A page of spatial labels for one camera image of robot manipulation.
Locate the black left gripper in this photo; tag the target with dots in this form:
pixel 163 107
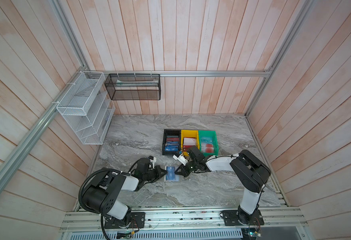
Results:
pixel 158 170

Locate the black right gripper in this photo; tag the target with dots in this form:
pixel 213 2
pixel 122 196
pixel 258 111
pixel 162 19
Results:
pixel 182 171

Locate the grey card holder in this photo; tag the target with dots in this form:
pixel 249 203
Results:
pixel 171 174

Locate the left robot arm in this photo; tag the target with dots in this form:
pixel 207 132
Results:
pixel 100 190

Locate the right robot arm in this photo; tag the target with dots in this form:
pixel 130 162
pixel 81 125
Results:
pixel 251 171

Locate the black plastic bin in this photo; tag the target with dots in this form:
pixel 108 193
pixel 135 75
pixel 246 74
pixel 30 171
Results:
pixel 171 142

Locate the green plastic bin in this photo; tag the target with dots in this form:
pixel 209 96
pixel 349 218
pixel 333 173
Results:
pixel 208 143

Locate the yellow plastic bin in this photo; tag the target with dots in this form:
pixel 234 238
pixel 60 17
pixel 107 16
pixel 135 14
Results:
pixel 189 138

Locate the black mesh basket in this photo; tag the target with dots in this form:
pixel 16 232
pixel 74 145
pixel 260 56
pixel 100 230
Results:
pixel 134 87

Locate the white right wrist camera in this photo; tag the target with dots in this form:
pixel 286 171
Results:
pixel 181 158

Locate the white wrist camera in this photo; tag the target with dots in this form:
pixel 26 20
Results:
pixel 153 161
pixel 181 158

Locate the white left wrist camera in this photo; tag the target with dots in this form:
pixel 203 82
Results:
pixel 153 161

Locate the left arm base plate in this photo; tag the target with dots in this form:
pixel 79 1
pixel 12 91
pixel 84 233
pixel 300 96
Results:
pixel 133 221

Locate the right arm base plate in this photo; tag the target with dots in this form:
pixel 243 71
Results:
pixel 241 218

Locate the white wire mesh rack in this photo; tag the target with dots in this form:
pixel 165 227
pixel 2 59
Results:
pixel 86 108

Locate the horizontal aluminium rail back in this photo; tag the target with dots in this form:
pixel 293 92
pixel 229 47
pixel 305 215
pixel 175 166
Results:
pixel 235 73

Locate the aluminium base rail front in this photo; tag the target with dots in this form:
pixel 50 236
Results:
pixel 187 218

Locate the aluminium corner post left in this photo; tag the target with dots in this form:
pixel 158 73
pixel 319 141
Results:
pixel 68 31

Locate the aluminium corner post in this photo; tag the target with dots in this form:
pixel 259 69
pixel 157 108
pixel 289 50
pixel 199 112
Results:
pixel 68 31
pixel 304 12

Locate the aluminium rail left wall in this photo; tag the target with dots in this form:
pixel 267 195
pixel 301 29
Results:
pixel 20 152

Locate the aluminium corner post right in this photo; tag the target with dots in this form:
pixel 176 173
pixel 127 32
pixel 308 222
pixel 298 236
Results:
pixel 304 12

